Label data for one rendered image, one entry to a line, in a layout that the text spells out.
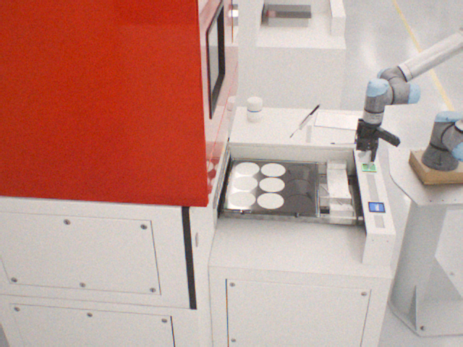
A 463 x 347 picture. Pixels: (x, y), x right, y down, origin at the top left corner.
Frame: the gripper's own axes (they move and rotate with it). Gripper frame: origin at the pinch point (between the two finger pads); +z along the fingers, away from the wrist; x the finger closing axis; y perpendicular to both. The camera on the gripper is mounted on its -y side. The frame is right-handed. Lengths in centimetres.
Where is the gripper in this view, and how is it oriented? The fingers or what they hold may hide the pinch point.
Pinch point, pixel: (370, 165)
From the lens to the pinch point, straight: 210.5
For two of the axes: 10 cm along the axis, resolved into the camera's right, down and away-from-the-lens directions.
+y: -9.9, -0.5, 1.0
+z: 0.1, 8.3, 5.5
